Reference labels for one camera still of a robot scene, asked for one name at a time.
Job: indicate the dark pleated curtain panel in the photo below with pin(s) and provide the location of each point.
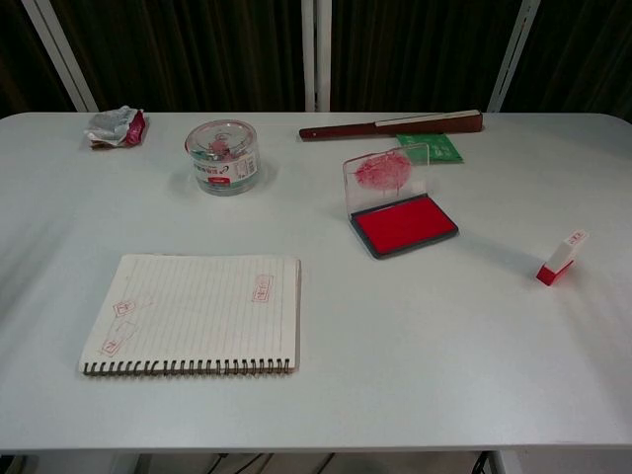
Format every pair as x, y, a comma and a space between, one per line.
582, 54
187, 54
20, 64
415, 54

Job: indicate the dark red folded fan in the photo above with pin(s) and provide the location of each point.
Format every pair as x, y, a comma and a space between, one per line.
345, 131

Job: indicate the red white stamp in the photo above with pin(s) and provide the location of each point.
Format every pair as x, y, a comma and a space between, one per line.
560, 254

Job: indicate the red ink pad clear lid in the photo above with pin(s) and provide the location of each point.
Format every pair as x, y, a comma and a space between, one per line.
405, 227

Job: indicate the clear plastic jar of clips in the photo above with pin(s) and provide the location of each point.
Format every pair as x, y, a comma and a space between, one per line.
222, 168

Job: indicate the crumpled silver red foil packet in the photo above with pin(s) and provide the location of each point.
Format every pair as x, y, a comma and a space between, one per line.
111, 126

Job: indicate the green circuit board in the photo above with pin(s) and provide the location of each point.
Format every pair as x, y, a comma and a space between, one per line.
444, 148

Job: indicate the white upright frame post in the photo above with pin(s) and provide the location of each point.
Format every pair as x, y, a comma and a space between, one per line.
316, 54

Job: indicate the white slanted frame post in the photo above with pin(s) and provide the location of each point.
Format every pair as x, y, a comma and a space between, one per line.
516, 54
59, 54

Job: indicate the spiral lined notebook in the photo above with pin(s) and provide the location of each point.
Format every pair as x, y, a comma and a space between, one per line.
197, 316

